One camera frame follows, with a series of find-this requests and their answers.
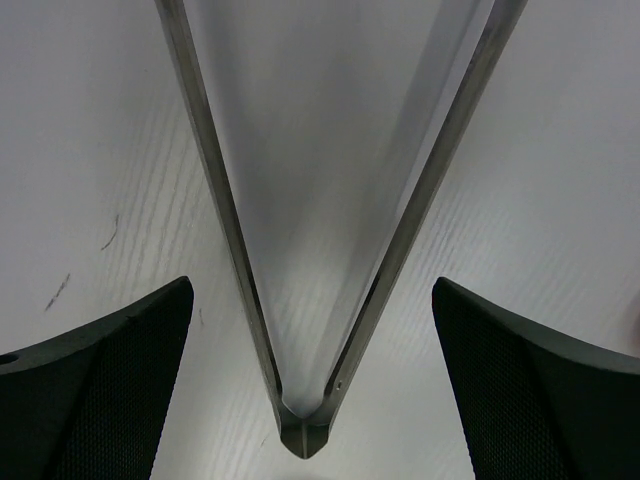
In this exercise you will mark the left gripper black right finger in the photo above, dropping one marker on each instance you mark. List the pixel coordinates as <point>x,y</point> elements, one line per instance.
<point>535,403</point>

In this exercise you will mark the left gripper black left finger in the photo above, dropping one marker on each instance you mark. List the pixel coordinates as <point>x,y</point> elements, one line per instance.
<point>91,403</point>

